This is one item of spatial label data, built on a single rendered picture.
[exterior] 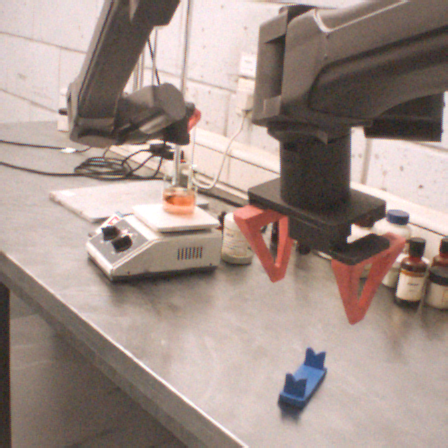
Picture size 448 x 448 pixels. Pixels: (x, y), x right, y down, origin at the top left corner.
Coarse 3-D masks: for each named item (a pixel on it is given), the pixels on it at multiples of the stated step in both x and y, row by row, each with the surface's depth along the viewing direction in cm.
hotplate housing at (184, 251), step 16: (112, 224) 128; (144, 224) 125; (160, 240) 120; (176, 240) 121; (192, 240) 122; (208, 240) 124; (96, 256) 123; (128, 256) 118; (144, 256) 119; (160, 256) 120; (176, 256) 122; (192, 256) 123; (208, 256) 125; (112, 272) 118; (128, 272) 118; (144, 272) 120; (160, 272) 122; (176, 272) 123; (192, 272) 125
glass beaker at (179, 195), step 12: (168, 168) 127; (180, 168) 128; (168, 180) 124; (180, 180) 123; (192, 180) 124; (168, 192) 124; (180, 192) 124; (192, 192) 125; (168, 204) 125; (180, 204) 124; (192, 204) 126; (180, 216) 125
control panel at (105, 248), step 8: (120, 224) 127; (128, 224) 126; (120, 232) 125; (128, 232) 124; (136, 232) 123; (88, 240) 127; (96, 240) 126; (112, 240) 124; (136, 240) 121; (144, 240) 120; (96, 248) 124; (104, 248) 122; (112, 248) 121; (136, 248) 119; (104, 256) 120; (112, 256) 119; (120, 256) 118
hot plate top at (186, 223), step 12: (156, 204) 131; (144, 216) 124; (156, 216) 124; (168, 216) 125; (192, 216) 126; (204, 216) 127; (156, 228) 120; (168, 228) 120; (180, 228) 121; (192, 228) 122
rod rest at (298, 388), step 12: (312, 360) 95; (324, 360) 95; (288, 372) 89; (300, 372) 94; (312, 372) 94; (324, 372) 95; (288, 384) 88; (300, 384) 88; (312, 384) 91; (288, 396) 88; (300, 396) 88
